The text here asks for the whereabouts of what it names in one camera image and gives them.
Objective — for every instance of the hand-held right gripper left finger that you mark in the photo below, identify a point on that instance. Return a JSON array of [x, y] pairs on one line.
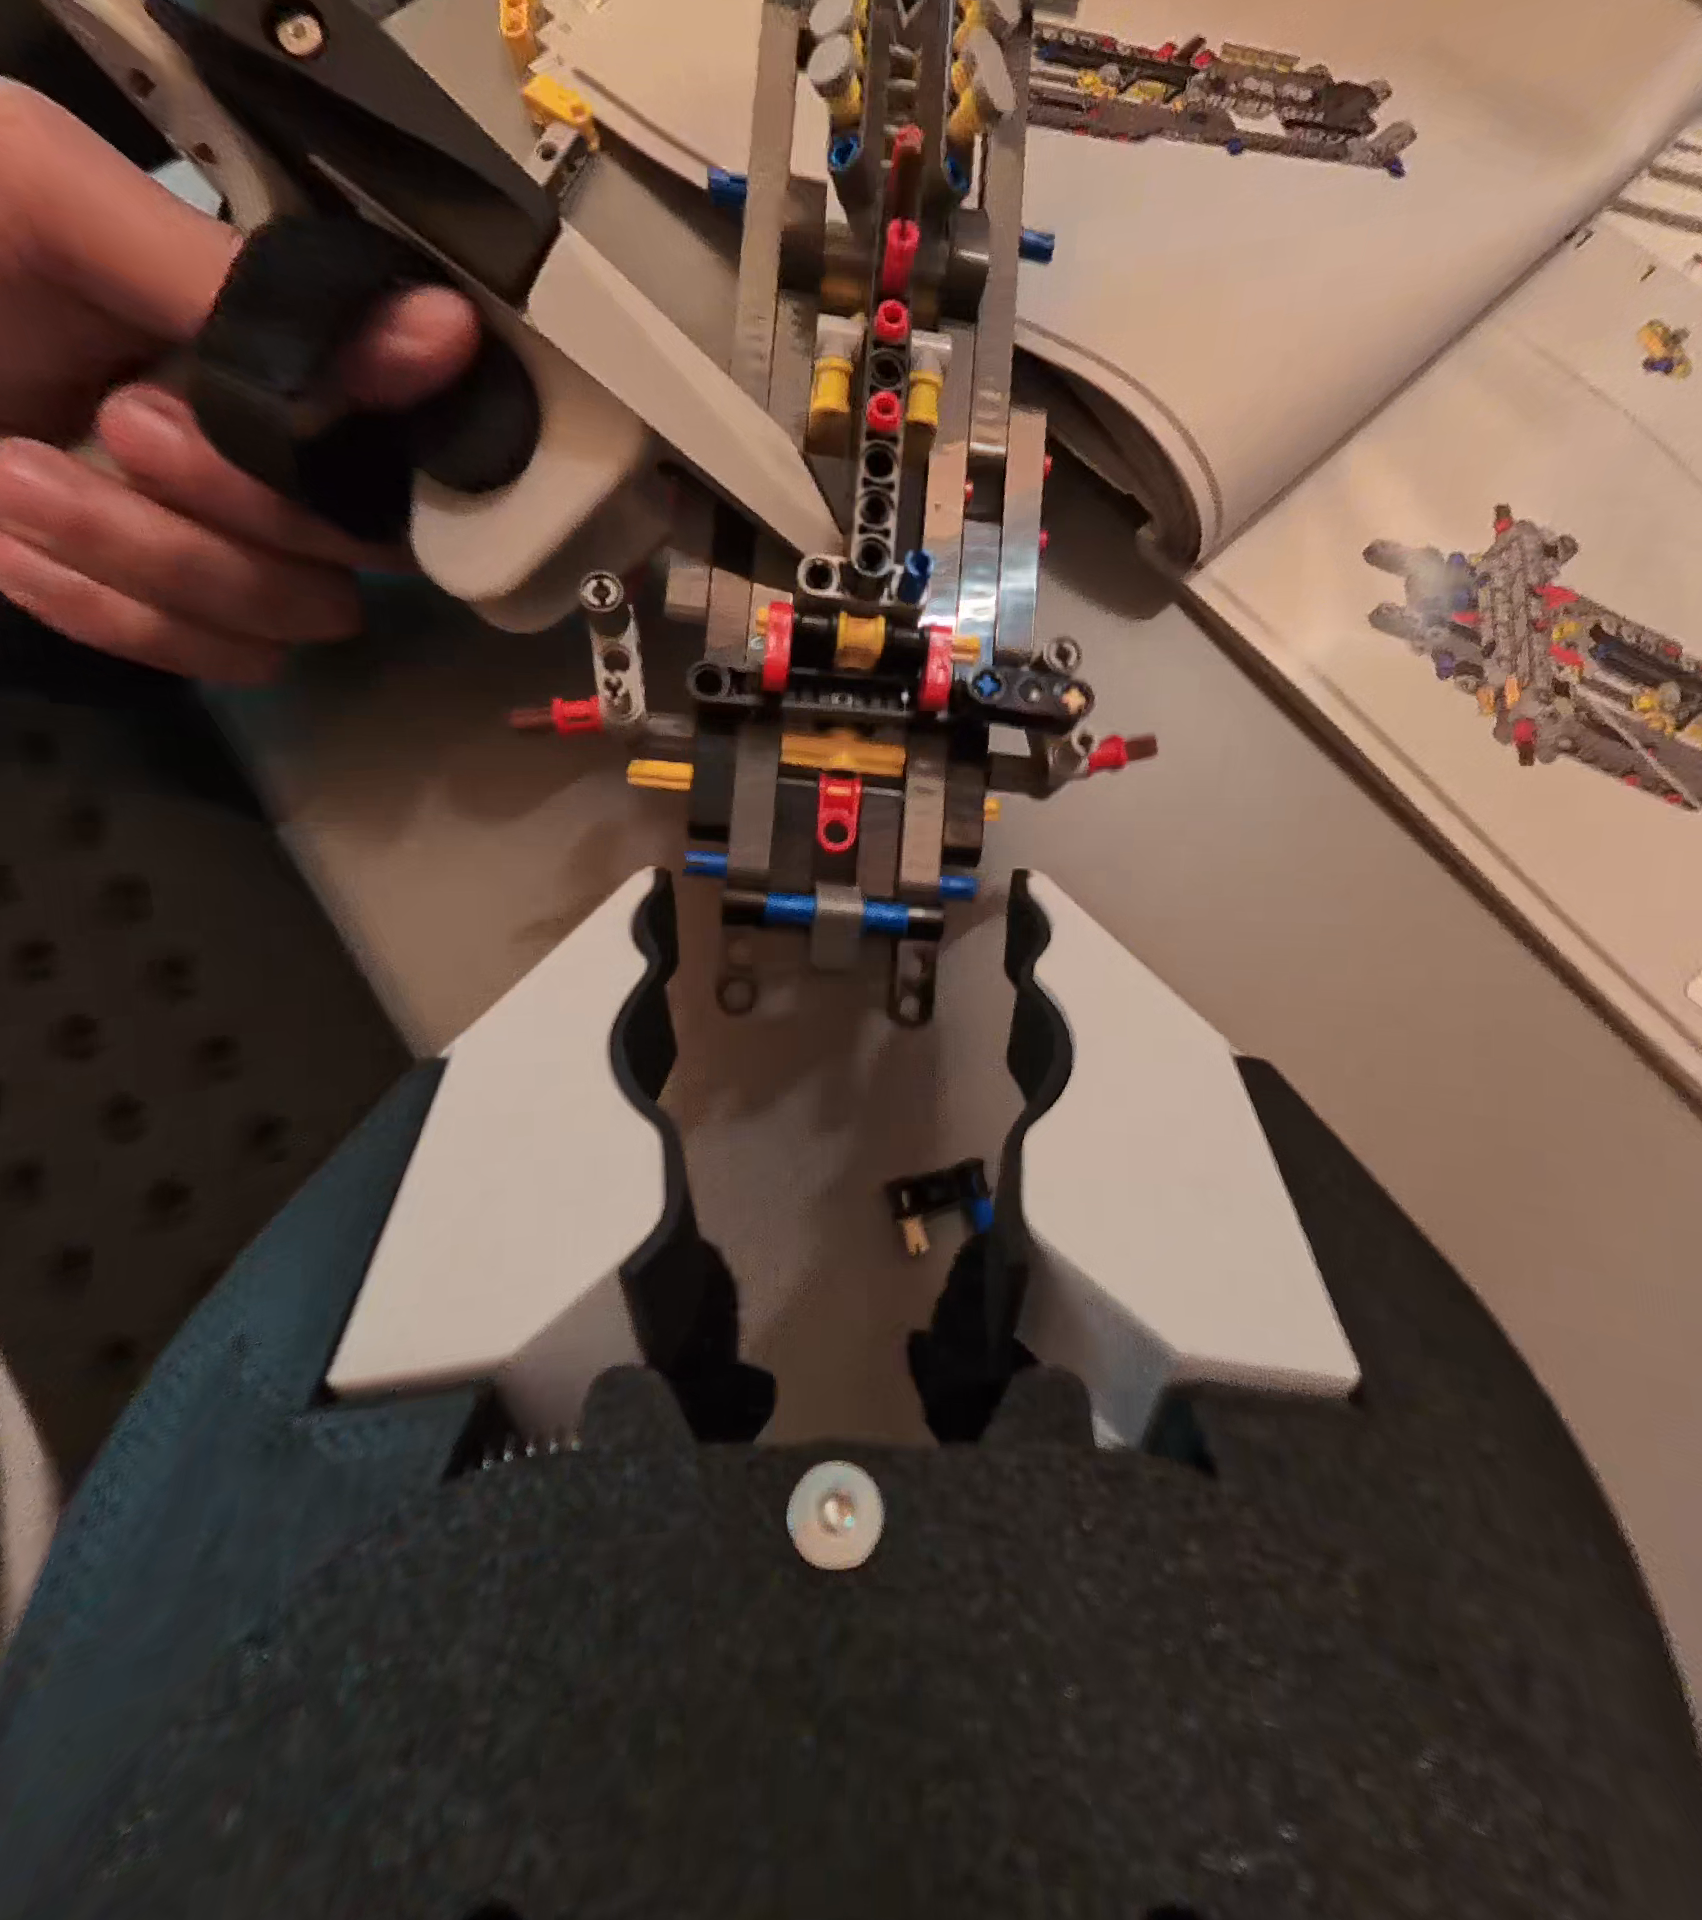
[[507, 1201]]

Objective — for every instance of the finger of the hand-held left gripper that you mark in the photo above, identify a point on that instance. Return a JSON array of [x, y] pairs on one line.
[[642, 332]]

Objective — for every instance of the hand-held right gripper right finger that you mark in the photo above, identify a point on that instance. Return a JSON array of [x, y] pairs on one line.
[[1181, 1214]]

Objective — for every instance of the small black lego piece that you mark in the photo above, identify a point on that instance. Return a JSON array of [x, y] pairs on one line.
[[929, 1192]]

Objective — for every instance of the lego chassis assembly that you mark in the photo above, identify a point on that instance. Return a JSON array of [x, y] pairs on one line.
[[866, 497]]

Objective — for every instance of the lego instruction booklet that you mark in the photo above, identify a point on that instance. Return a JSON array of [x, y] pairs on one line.
[[1240, 301]]

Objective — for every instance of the person's left hand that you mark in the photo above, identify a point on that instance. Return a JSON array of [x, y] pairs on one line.
[[13, 272]]

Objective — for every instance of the black perforated panel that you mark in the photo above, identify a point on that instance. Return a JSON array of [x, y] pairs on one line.
[[71, 974]]

